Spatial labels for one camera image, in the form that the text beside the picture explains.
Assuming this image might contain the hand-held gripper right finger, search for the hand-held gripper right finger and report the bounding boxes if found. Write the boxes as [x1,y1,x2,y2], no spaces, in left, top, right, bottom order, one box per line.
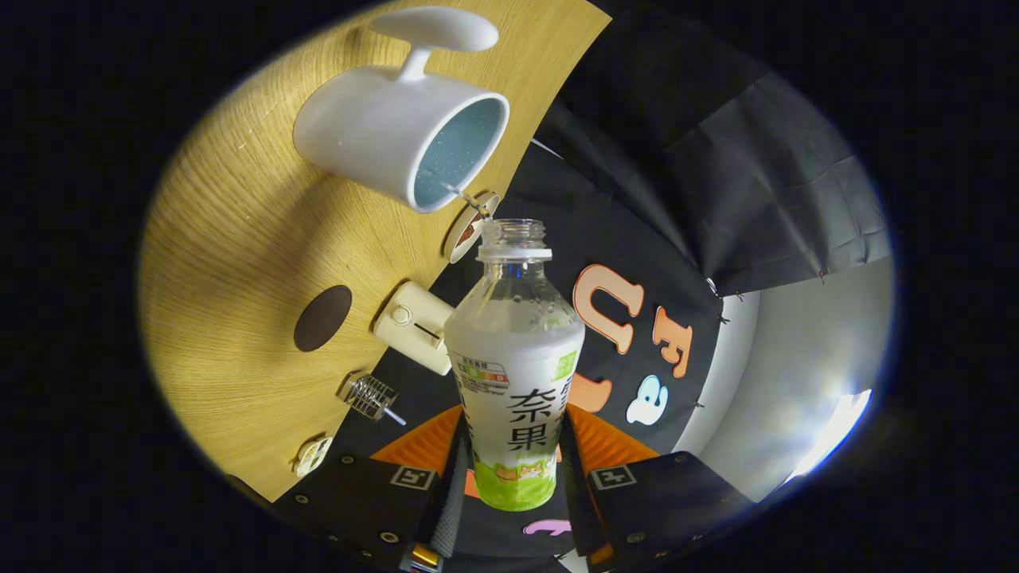
[557,404,757,571]

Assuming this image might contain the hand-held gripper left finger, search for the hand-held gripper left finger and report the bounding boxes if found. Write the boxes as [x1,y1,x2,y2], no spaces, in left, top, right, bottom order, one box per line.
[271,404,470,573]

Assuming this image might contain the dark brown round coaster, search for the dark brown round coaster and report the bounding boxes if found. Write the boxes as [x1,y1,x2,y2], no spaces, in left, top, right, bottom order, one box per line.
[293,285,353,353]

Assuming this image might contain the clear juice bottle white label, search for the clear juice bottle white label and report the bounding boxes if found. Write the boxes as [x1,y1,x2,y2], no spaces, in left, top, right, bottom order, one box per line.
[443,219,587,513]

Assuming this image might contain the white cup with disc handle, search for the white cup with disc handle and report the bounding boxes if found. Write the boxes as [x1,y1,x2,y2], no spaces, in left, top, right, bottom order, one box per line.
[292,6,511,214]

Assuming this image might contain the white divided dish with beans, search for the white divided dish with beans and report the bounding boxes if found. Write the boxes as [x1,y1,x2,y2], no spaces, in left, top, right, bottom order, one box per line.
[291,435,334,478]

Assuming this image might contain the clear ribbed glass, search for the clear ribbed glass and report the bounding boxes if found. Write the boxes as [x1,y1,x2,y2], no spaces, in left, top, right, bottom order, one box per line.
[338,372,399,421]

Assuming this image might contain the cream toaster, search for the cream toaster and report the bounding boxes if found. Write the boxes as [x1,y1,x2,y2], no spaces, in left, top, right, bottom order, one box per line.
[373,280,455,376]

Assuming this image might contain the large ceiling light panel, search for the large ceiling light panel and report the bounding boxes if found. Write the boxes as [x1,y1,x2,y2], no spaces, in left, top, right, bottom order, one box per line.
[784,388,873,483]

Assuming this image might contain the white round plate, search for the white round plate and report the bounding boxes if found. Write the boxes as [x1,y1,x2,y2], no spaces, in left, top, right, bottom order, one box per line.
[443,191,501,264]

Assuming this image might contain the wooden table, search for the wooden table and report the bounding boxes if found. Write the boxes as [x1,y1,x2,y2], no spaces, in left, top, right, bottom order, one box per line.
[137,0,612,504]

